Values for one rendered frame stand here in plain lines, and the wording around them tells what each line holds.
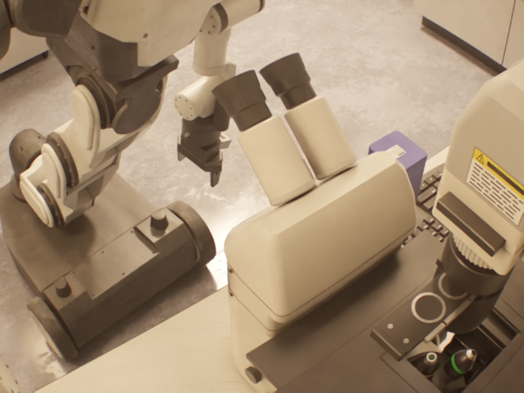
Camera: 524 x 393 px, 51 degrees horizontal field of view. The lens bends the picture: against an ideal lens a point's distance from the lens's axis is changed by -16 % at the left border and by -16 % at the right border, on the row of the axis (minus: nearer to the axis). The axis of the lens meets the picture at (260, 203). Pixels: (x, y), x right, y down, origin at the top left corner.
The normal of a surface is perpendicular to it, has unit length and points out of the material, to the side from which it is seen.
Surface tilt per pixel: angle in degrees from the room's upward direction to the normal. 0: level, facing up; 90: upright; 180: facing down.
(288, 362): 0
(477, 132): 80
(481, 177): 90
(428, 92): 0
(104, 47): 114
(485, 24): 90
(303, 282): 71
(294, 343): 0
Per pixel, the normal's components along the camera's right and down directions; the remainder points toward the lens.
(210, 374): 0.02, -0.70
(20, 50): 0.62, 0.58
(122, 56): 0.02, 0.94
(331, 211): 0.45, -0.08
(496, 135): -0.77, 0.30
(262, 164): -0.44, 0.28
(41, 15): 0.83, 0.43
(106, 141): 0.30, -0.43
